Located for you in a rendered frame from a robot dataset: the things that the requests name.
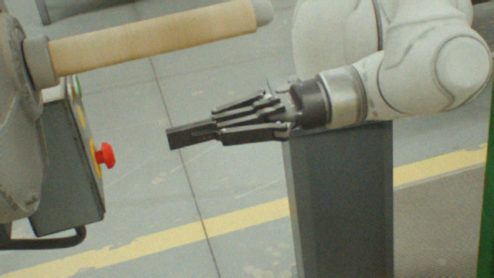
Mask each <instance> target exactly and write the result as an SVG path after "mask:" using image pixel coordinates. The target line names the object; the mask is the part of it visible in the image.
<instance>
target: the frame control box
mask: <svg viewBox="0 0 494 278"><path fill-rule="evenodd" d="M67 83H70V84H71V86H72V87H74V90H75V91H76V98H77V100H76V105H75V106H73V103H72V101H71V98H70V95H69V92H68V88H67ZM42 98H43V111H42V113H41V114H40V117H41V120H42V128H43V133H44V136H45V141H46V149H47V153H48V158H49V168H48V171H47V174H46V178H45V181H44V183H43V185H42V188H41V197H40V202H39V206H38V208H37V209H36V211H35V212H34V213H33V214H32V215H31V216H29V217H28V218H27V219H28V220H29V224H30V226H31V228H32V231H33V233H34V235H35V236H36V237H37V238H40V237H43V236H48V235H52V234H55V233H58V232H62V231H66V230H69V229H75V231H76V234H75V235H74V236H70V237H66V238H54V239H11V242H10V243H9V244H7V245H3V246H0V250H27V249H63V248H72V247H76V246H78V245H79V244H81V243H83V241H84V239H85V238H86V227H85V225H88V224H91V223H94V222H99V221H102V220H103V219H104V217H105V215H104V213H107V210H106V203H105V197H104V190H103V178H102V171H101V165H100V164H97V163H96V159H95V155H94V151H97V149H96V145H95V141H94V139H93V135H92V133H91V130H90V126H89V123H88V120H87V117H86V111H85V108H84V106H83V102H82V100H83V98H82V97H81V96H80V92H79V90H78V86H77V83H76V75H75V74H74V75H73V76H71V75H70V76H64V77H60V84H59V85H58V86H55V87H50V88H47V89H44V90H42ZM78 106H79V107H80V108H81V109H82V112H83V116H84V120H85V124H86V127H85V128H83V125H82V122H81V120H80V114H79V111H78Z"/></svg>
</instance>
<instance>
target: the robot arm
mask: <svg viewBox="0 0 494 278"><path fill-rule="evenodd" d="M472 17H473V11H472V3H471V0H296V4H295V6H294V9H293V17H292V25H291V36H292V48H293V58H294V63H295V66H296V75H295V76H290V77H289V78H288V84H286V85H283V86H279V87H277V88H276V94H273V95H268V94H266V89H264V88H260V89H259V90H257V91H256V92H254V93H253V94H251V95H248V96H246V97H243V98H240V99H238V100H235V101H232V102H230V103H227V104H225V105H223V106H220V107H215V108H213V109H211V116H210V117H209V118H208V119H204V120H200V121H196V122H193V123H189V124H183V125H180V126H176V127H172V128H168V129H166V130H165V131H166V135H167V140H168V143H169V147H170V149H171V151H173V150H176V149H178V148H182V147H187V146H191V145H194V144H200V143H202V142H206V141H211V140H214V139H216V140H217V141H221V142H222V145H223V146H225V147H227V146H232V145H240V144H251V143H259V142H264V141H288V140H289V131H290V130H293V129H295V128H297V127H298V128H299V129H300V130H301V131H310V130H313V129H317V128H319V127H324V126H326V127H327V128H328V129H334V128H338V127H343V126H347V125H349V124H357V123H360V122H361V121H366V120H395V119H399V118H402V117H408V116H411V115H422V116H425V115H435V114H443V113H445V112H448V111H450V110H454V109H456V108H459V107H463V106H464V105H466V104H467V103H469V102H471V101H472V100H474V99H475V98H476V97H477V96H478V95H479V94H480V93H481V92H482V89H483V88H484V87H485V85H486V84H487V82H488V80H489V78H490V74H491V70H492V57H491V53H490V51H489V49H488V46H487V45H486V43H485V42H484V40H483V39H482V37H481V36H480V35H479V34H478V33H477V32H476V31H474V30H473V29H471V28H470V27H471V24H472Z"/></svg>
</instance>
